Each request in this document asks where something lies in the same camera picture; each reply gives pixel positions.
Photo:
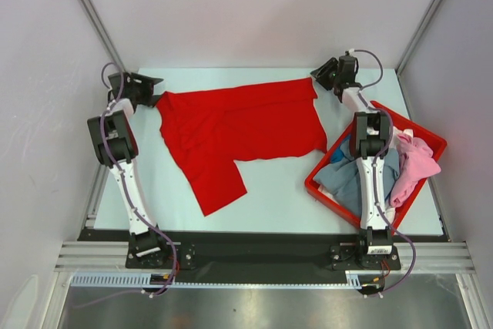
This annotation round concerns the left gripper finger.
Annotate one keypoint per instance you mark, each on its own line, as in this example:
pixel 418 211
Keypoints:
pixel 154 100
pixel 149 82

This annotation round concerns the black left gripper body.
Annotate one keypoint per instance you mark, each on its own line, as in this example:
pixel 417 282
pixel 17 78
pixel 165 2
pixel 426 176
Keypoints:
pixel 142 92

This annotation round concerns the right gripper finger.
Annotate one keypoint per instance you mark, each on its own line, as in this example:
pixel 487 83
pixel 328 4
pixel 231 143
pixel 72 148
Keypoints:
pixel 325 83
pixel 326 69

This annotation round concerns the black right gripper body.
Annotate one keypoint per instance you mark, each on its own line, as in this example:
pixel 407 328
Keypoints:
pixel 330 75

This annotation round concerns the red t-shirt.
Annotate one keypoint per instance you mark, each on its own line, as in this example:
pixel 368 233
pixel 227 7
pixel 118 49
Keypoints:
pixel 207 132

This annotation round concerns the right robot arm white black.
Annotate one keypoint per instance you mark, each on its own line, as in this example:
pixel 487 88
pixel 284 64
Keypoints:
pixel 371 135

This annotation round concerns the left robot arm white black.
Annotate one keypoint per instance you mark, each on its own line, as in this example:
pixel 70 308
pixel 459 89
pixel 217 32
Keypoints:
pixel 116 148

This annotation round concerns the blue t-shirt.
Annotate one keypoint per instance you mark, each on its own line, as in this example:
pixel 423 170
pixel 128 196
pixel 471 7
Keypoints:
pixel 342 152

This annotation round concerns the grey-blue t-shirt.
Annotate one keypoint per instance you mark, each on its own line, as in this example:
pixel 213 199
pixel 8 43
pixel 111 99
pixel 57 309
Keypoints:
pixel 341 180

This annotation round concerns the pink t-shirt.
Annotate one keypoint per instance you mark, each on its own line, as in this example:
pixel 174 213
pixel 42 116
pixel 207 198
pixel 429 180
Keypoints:
pixel 416 163

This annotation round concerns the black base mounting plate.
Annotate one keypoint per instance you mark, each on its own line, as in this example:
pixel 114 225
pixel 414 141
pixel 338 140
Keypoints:
pixel 252 258

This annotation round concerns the left aluminium corner post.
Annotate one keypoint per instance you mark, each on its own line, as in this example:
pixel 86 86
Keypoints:
pixel 101 32

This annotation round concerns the aluminium front rail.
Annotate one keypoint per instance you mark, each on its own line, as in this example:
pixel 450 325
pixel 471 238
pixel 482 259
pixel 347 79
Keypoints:
pixel 431 258

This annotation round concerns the left grey cable duct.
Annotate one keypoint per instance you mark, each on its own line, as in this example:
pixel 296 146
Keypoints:
pixel 119 280

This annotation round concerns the grey cable duct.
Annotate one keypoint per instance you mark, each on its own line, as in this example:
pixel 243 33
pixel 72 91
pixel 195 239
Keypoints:
pixel 368 279
pixel 119 280

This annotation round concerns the right grey cable duct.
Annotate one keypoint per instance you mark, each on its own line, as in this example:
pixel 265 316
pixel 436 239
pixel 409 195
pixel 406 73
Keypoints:
pixel 368 279

